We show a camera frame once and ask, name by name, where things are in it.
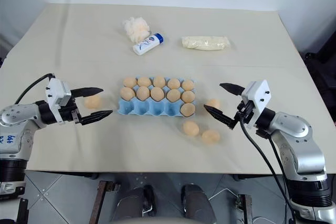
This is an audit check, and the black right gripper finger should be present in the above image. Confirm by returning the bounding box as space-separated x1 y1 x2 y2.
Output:
219 82 247 96
203 104 236 130

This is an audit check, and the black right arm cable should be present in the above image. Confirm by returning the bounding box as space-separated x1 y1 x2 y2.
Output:
237 118 297 217
258 129 289 185

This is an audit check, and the clear bag of yellowish filling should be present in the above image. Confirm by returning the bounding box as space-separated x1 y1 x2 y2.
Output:
181 35 232 52

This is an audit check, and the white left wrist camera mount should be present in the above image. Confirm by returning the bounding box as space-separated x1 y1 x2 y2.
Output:
44 78 72 123

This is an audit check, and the beige egg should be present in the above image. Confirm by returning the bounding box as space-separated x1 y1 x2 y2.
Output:
167 78 182 90
120 87 136 102
201 129 221 146
123 77 138 88
166 89 181 103
153 76 166 88
180 103 196 118
136 86 151 101
150 87 165 102
182 121 200 137
181 90 196 104
181 80 195 91
205 99 222 110
137 77 151 88
83 95 102 109

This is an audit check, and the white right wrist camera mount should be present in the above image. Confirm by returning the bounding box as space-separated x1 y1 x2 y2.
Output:
240 79 271 125

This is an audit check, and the dark background equipment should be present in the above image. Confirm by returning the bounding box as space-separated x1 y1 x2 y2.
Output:
303 23 336 122

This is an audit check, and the rusty metal frame leg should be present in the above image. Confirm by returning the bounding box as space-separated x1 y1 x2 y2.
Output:
88 180 121 224
235 194 255 224

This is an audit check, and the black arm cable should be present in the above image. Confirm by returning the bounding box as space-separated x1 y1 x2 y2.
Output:
258 129 289 185
237 118 297 217
14 73 56 104

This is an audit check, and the dark rounded shape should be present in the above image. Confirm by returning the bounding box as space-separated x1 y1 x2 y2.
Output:
181 183 219 224
117 184 156 220

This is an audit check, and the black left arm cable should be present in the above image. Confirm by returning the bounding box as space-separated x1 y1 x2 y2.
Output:
14 73 56 104

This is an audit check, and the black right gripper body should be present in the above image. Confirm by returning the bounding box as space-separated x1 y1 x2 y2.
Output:
232 100 254 130

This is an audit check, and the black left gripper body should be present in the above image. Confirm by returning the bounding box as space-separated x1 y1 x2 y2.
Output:
58 98 81 125

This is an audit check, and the white floor cable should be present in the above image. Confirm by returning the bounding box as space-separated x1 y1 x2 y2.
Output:
209 186 238 201

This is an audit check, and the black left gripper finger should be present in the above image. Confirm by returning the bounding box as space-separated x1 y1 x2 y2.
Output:
70 87 104 99
78 110 114 126

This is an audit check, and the white bottle with blue cap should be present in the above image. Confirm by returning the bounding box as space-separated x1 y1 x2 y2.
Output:
132 33 166 56

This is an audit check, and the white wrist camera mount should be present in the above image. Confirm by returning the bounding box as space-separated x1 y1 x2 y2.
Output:
44 78 72 123
240 79 271 125

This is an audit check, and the white fluffy bath sponge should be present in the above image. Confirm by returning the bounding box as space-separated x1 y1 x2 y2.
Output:
121 16 152 44

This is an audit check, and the blue egg carton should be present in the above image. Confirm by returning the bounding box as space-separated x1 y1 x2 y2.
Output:
117 77 197 118

